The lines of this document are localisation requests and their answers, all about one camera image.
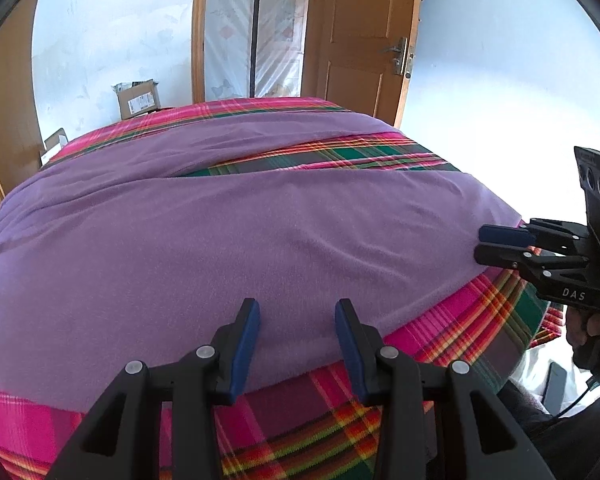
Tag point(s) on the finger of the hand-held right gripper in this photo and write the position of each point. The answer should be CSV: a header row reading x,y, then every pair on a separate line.
x,y
500,255
500,234

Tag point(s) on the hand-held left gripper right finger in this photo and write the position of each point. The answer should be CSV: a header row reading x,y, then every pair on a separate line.
x,y
350,352

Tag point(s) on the person's right hand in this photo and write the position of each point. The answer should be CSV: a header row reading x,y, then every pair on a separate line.
x,y
575,330

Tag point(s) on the clear plastic door curtain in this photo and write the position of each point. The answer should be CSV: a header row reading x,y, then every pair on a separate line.
x,y
260,30

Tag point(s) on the wooden wardrobe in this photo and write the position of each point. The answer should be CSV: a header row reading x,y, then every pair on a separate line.
x,y
5,110

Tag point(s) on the white cardboard box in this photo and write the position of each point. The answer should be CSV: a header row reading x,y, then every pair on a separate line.
x,y
55,145

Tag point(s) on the black flat device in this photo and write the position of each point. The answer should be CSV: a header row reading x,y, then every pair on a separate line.
x,y
555,382

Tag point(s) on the pink plaid blanket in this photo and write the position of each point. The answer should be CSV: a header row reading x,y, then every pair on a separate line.
x,y
290,440

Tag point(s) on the wooden door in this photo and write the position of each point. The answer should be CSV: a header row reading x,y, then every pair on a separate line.
x,y
360,25

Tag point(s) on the purple fleece garment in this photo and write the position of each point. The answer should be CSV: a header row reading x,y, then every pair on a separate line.
x,y
230,240

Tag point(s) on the person's dark clothing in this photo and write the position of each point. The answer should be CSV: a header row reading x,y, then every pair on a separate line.
x,y
570,445

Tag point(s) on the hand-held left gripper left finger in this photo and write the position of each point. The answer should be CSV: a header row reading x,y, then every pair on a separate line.
x,y
242,352

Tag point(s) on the wooden door frame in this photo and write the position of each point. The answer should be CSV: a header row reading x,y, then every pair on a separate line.
x,y
199,35

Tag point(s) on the brown cardboard box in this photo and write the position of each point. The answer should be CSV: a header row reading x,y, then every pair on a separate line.
x,y
137,100

